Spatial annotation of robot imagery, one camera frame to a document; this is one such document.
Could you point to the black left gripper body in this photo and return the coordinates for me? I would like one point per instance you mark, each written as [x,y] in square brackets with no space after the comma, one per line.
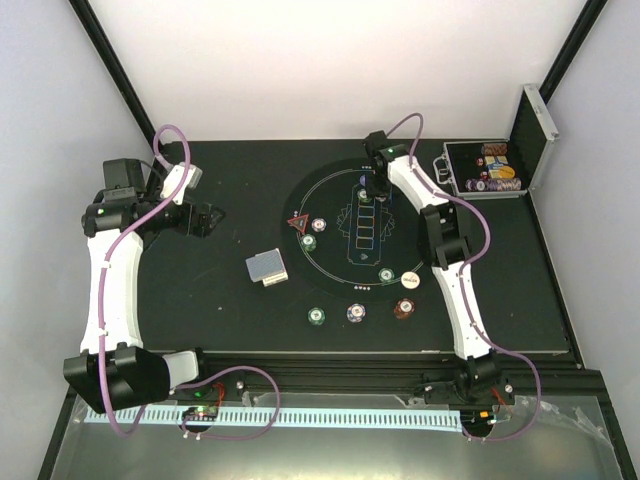
[185,224]

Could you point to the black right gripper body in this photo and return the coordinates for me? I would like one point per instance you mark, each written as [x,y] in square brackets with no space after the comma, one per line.
[381,186]

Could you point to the white dealer button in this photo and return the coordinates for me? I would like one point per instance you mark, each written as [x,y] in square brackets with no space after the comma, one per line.
[410,280]

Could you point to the red poker chip stack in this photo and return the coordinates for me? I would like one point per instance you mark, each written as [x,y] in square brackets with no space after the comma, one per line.
[404,308]

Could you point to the blue poker chip stack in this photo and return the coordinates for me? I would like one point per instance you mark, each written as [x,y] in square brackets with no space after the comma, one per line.
[355,313]

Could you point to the green poker chip stack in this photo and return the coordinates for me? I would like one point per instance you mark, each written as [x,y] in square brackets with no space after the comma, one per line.
[316,316]

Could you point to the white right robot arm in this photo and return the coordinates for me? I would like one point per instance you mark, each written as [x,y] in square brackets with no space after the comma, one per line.
[443,243]

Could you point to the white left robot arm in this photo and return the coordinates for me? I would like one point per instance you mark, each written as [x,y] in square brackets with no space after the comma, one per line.
[113,370]

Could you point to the round black poker mat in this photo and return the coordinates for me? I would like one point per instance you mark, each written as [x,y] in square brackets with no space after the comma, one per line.
[360,239]

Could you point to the black left motor block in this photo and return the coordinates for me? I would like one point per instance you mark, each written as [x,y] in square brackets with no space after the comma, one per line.
[124,173]

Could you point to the red triangle marker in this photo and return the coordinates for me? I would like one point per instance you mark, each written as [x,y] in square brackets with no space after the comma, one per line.
[299,224]

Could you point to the purple chips row in case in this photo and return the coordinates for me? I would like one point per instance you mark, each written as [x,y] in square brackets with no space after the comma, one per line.
[493,185]

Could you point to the aluminium poker case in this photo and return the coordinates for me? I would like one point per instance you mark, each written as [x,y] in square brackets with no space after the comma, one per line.
[530,145]

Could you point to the brown chips row in case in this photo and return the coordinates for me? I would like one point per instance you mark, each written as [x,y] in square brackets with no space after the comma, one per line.
[494,149]

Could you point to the card boxes in case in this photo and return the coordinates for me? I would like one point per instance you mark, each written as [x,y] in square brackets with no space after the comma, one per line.
[498,167]

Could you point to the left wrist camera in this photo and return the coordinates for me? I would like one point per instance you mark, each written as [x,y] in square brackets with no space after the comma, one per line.
[178,181]

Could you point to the white slotted cable duct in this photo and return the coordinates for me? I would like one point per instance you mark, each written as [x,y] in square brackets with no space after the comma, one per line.
[327,418]

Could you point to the black aluminium rail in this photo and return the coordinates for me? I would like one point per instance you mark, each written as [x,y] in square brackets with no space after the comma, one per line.
[435,378]

